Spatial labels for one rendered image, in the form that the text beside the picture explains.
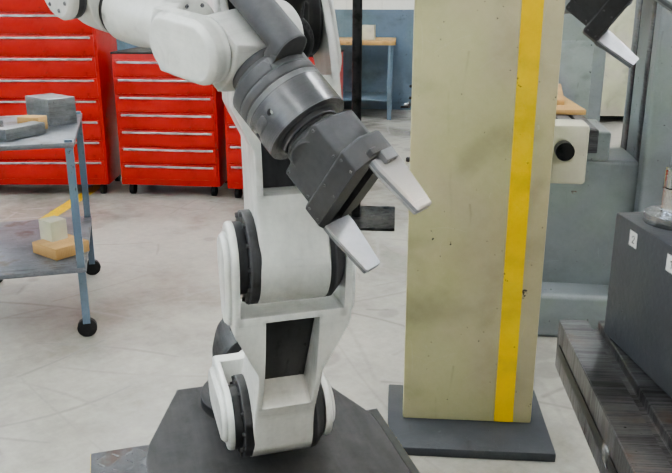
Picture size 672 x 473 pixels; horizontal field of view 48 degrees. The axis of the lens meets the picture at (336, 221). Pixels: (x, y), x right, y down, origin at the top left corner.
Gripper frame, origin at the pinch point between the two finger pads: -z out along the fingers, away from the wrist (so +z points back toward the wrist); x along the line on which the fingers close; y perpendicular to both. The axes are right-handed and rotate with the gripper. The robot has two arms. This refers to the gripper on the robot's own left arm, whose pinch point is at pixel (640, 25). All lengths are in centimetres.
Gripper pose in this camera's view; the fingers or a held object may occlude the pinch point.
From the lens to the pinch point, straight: 115.2
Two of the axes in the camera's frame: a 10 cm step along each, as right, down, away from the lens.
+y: 6.3, -5.8, 5.2
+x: 2.7, -4.6, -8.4
